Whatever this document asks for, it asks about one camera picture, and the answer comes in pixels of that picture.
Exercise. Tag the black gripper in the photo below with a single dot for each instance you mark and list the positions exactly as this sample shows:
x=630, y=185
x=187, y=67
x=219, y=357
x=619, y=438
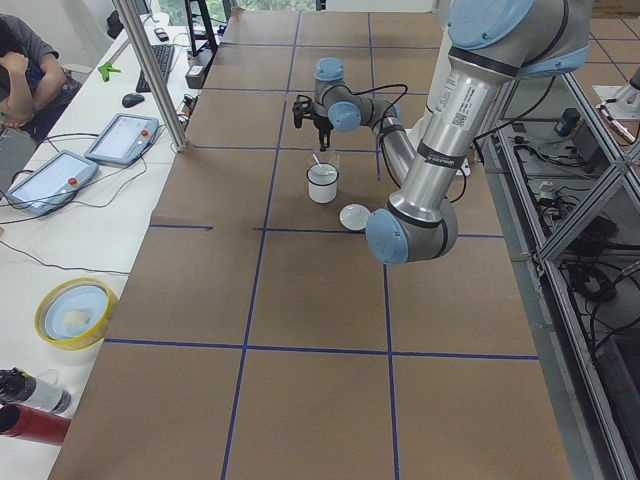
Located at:
x=321, y=123

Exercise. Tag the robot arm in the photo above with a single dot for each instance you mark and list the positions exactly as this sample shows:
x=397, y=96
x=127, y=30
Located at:
x=492, y=42

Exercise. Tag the white enamel mug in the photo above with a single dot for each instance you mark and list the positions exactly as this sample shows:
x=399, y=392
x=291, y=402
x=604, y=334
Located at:
x=322, y=194

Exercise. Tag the far teach pendant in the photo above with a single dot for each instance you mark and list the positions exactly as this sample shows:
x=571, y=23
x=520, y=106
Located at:
x=123, y=140

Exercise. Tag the teach pendant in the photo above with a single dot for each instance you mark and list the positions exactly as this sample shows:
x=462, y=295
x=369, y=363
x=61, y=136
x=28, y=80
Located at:
x=53, y=184
x=123, y=140

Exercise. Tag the black computer mouse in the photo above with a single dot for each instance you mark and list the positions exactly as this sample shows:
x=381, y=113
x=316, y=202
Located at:
x=132, y=99

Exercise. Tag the brown table paper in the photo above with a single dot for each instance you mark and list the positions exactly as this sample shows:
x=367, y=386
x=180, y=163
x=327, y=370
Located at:
x=256, y=338

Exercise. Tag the green clamp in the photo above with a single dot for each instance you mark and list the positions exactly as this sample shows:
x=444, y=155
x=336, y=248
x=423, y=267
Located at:
x=106, y=70

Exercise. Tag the near teach pendant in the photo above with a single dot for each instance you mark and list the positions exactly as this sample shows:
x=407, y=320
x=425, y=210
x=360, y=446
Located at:
x=53, y=184

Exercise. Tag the seated person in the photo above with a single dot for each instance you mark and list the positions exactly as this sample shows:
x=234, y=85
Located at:
x=35, y=89

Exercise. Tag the yellow tape roll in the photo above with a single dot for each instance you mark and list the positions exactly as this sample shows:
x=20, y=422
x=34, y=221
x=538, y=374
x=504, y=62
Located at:
x=75, y=314

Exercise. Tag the clear black-capped bottle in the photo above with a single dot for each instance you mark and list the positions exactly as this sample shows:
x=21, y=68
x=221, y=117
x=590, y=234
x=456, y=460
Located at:
x=17, y=386

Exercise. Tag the red bottle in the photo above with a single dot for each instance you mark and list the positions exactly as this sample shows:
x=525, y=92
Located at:
x=22, y=422

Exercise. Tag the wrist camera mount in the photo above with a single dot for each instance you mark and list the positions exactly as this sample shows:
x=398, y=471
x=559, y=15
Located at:
x=303, y=109

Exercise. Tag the aluminium frame post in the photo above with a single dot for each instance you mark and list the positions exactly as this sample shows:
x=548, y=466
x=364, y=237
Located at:
x=144, y=54

